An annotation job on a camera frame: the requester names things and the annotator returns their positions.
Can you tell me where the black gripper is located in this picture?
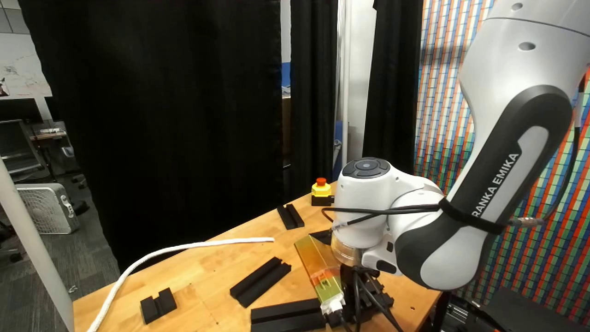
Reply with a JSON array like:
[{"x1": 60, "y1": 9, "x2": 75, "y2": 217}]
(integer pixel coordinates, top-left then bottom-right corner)
[{"x1": 338, "y1": 261, "x2": 405, "y2": 332}]

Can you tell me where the yellow translucent strip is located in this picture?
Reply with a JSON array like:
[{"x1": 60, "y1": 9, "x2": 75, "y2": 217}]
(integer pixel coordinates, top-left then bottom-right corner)
[{"x1": 290, "y1": 234, "x2": 346, "y2": 315}]

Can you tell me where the yellow red emergency stop button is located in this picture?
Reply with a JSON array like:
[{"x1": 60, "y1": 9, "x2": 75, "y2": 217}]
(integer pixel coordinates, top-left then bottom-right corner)
[{"x1": 307, "y1": 175, "x2": 335, "y2": 208}]

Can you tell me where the black case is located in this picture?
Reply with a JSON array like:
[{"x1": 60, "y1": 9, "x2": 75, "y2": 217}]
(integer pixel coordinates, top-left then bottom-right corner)
[{"x1": 429, "y1": 285, "x2": 590, "y2": 332}]

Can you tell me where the short black grooved piece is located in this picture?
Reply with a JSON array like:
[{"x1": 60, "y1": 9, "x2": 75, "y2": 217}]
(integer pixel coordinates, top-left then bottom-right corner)
[{"x1": 137, "y1": 285, "x2": 178, "y2": 326}]

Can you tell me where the narrow black curtain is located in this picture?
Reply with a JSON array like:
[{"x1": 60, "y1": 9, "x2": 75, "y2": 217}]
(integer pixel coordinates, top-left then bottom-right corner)
[
  {"x1": 287, "y1": 0, "x2": 338, "y2": 199},
  {"x1": 360, "y1": 0, "x2": 425, "y2": 175}
]

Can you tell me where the wide black curtain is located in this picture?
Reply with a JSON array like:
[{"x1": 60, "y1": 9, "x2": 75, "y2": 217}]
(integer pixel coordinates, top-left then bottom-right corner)
[{"x1": 16, "y1": 0, "x2": 285, "y2": 272}]

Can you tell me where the grey box device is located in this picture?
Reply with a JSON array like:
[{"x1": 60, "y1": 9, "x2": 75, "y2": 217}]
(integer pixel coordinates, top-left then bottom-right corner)
[{"x1": 12, "y1": 180, "x2": 78, "y2": 237}]

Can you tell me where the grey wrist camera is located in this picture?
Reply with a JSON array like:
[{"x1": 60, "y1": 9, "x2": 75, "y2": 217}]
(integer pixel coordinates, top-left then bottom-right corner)
[{"x1": 357, "y1": 241, "x2": 401, "y2": 276}]

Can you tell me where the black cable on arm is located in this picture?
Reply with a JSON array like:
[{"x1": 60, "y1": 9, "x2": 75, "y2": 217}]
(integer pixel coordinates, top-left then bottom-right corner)
[{"x1": 318, "y1": 197, "x2": 541, "y2": 232}]

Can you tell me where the white flexible hose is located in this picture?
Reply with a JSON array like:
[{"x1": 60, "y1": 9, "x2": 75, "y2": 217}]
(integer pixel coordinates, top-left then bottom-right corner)
[{"x1": 84, "y1": 234, "x2": 276, "y2": 332}]

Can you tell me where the colourful patterned wall panel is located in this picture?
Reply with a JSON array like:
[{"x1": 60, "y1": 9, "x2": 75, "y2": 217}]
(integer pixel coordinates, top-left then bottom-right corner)
[{"x1": 412, "y1": 0, "x2": 590, "y2": 328}]

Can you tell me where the white slanted post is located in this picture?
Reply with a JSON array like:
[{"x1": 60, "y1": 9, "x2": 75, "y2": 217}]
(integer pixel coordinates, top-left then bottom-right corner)
[{"x1": 0, "y1": 154, "x2": 77, "y2": 332}]

